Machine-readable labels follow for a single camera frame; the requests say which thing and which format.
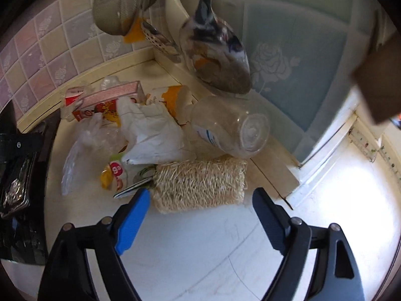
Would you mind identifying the yellow red snack wrapper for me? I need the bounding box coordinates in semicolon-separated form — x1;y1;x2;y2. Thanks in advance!
100;155;157;199

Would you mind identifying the large metal ladle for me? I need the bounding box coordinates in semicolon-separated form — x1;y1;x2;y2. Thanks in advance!
179;0;253;95

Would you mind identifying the yellow sponge pad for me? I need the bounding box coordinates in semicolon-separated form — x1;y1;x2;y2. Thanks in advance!
123;17;148;44

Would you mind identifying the crumpled clear plastic wrap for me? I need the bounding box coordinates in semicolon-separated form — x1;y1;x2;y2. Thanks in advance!
99;75;123;91

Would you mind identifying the red and yellow packet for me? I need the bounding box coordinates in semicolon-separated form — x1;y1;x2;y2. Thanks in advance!
73;100;123;128

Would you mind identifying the clear plastic bottle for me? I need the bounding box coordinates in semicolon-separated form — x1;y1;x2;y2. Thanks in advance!
188;95;270;159

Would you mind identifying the black stove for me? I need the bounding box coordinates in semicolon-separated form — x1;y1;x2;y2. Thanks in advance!
0;100;60;265

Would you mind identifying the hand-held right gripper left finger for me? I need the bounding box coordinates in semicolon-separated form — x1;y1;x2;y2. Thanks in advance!
38;189;151;301

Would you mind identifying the yellow and white packet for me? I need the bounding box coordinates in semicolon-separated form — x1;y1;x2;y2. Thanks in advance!
145;85;193;123

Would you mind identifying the frosted rose window pane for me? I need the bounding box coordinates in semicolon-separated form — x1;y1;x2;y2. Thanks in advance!
216;0;386;167

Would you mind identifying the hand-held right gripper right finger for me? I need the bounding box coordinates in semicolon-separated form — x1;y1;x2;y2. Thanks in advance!
252;187;365;301

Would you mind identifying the brown wooden board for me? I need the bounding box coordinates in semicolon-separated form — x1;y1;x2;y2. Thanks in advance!
351;31;401;124

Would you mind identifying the perforated metal skimmer spoon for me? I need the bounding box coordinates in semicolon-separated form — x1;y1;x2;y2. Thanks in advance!
141;21;182;63

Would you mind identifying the beige loofah sponge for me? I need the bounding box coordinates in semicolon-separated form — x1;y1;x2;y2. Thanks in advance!
150;158;248;215

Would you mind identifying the white plastic bag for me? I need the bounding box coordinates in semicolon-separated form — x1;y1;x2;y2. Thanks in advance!
117;97;196;165

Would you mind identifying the pink cardboard box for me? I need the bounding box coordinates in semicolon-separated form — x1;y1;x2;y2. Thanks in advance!
78;81;146;113

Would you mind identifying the clear plastic tray red label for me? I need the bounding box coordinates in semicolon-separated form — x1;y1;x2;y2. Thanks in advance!
62;85;94;121

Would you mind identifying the clear plastic bag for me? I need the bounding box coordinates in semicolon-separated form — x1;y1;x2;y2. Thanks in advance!
61;113;129;196

